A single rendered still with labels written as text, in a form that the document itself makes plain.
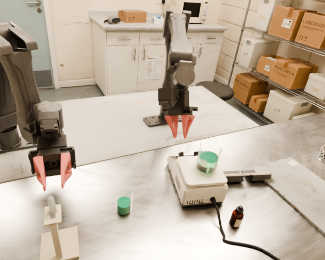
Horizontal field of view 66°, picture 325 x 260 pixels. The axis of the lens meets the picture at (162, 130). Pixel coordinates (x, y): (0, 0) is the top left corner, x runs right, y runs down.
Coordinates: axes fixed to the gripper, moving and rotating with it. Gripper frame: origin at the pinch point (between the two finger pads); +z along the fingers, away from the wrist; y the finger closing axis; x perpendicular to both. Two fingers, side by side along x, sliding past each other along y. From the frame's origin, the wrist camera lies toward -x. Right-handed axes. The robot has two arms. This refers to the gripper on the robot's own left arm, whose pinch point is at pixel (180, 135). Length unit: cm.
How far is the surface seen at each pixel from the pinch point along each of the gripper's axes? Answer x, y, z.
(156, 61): 205, -125, -79
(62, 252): -36.2, -12.5, 23.9
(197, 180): -10.0, 9.5, 11.3
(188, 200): -10.4, 6.9, 17.1
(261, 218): 0.3, 24.7, 22.8
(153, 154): 3.5, -11.9, 7.2
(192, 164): -5.4, 6.4, 8.1
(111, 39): 149, -149, -94
